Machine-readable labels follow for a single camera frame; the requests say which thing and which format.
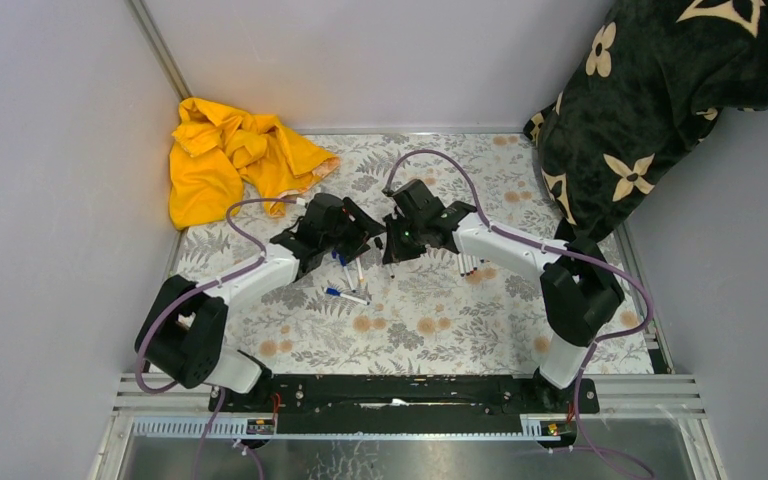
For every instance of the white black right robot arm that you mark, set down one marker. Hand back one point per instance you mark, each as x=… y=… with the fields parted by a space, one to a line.
x=579 y=289

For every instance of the blue marker black eraser cap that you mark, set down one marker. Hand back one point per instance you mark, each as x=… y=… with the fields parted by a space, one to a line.
x=461 y=268

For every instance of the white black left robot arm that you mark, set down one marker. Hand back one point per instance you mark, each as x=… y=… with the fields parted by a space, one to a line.
x=184 y=332

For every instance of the black floral blanket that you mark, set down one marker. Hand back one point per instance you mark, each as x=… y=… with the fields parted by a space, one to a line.
x=651 y=87

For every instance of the floral patterned table mat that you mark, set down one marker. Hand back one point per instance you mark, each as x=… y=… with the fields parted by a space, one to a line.
x=428 y=319

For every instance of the blue cap marker lying crosswise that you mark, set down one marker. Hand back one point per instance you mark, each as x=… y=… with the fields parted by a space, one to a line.
x=346 y=296

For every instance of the aluminium frame rail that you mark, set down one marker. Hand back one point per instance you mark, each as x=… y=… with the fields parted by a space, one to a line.
x=648 y=427

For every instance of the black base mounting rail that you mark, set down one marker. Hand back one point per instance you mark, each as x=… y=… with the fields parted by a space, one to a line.
x=389 y=404

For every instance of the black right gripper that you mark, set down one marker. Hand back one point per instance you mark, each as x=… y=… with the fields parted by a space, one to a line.
x=395 y=251

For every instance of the yellow crumpled cloth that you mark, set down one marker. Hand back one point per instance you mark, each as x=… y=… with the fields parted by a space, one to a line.
x=219 y=150

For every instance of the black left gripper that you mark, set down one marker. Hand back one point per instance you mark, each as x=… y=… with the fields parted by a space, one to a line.
x=360 y=228

